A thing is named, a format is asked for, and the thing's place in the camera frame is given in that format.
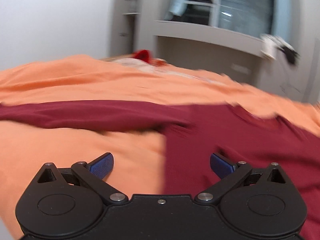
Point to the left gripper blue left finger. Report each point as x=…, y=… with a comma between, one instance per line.
x=91, y=175

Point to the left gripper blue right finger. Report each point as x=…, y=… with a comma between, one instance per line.
x=231, y=175

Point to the maroon knit sweater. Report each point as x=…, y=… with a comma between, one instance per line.
x=193, y=133

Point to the orange bed sheet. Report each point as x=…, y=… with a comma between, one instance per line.
x=139, y=156

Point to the red plush item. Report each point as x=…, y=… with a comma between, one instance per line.
x=147, y=57

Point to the black cloth on ledge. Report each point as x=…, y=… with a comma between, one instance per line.
x=289, y=52

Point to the grey wardrobe cabinet unit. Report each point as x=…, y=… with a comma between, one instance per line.
x=140, y=24

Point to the light blue right curtain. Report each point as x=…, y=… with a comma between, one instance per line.
x=281, y=25

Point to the window with white frame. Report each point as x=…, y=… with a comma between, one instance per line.
x=250, y=17

